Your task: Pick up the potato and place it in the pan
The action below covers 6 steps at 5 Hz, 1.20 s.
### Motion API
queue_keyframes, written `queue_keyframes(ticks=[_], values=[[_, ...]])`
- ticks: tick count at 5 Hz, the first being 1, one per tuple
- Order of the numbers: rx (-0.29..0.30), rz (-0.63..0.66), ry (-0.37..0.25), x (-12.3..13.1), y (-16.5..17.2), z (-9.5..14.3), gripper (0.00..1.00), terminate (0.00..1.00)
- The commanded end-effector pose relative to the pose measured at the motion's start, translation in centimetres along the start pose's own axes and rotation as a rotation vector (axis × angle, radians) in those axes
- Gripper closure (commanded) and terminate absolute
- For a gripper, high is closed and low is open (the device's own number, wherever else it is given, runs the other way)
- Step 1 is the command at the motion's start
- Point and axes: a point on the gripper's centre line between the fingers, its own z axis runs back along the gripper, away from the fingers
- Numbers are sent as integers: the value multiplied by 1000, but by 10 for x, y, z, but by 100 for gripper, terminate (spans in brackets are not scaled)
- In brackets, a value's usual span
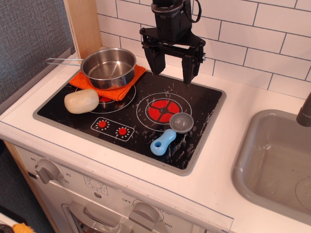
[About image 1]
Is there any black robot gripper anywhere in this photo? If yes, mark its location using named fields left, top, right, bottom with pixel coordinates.
left=139, top=0, right=205, bottom=84

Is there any cream toy potato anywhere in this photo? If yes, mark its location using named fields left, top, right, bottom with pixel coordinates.
left=64, top=89, right=99, bottom=114

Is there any stainless steel pan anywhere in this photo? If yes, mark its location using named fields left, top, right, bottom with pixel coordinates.
left=45, top=48, right=137, bottom=91

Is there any blue grey toy scoop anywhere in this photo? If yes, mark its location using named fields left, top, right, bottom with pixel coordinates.
left=150, top=113, right=194, bottom=156

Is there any orange cloth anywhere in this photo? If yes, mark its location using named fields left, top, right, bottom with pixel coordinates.
left=69, top=65, right=146, bottom=101

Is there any grey faucet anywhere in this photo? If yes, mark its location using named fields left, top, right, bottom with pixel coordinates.
left=296, top=93, right=311, bottom=127

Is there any grey sink basin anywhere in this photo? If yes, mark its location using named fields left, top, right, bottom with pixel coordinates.
left=232, top=109, right=311, bottom=225

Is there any grey right oven knob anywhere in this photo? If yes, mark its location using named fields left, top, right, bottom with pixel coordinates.
left=129, top=202, right=160, bottom=231

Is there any grey left timer knob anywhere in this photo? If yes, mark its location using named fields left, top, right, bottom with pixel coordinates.
left=35, top=159, right=60, bottom=184

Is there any white toy oven front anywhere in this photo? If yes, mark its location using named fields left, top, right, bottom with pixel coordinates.
left=16, top=147, right=233, bottom=233

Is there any yellow object bottom corner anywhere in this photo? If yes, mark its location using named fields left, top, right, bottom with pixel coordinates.
left=11, top=223, right=35, bottom=233

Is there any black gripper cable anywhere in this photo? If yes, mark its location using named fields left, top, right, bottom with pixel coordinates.
left=187, top=0, right=202, bottom=24

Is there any wooden side post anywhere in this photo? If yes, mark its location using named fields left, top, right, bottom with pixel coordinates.
left=63, top=0, right=103, bottom=59

